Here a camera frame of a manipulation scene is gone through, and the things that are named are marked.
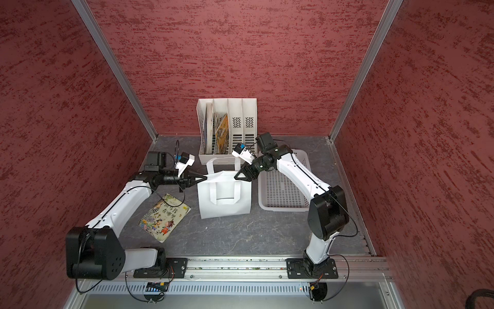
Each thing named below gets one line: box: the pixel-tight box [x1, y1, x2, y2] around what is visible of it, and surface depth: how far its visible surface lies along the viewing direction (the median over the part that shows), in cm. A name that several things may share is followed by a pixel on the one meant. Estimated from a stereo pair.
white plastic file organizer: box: [196, 97, 258, 165], surface depth 108 cm
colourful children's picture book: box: [138, 193, 192, 244], surface depth 88 cm
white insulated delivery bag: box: [196, 157, 252, 219], surface depth 78 cm
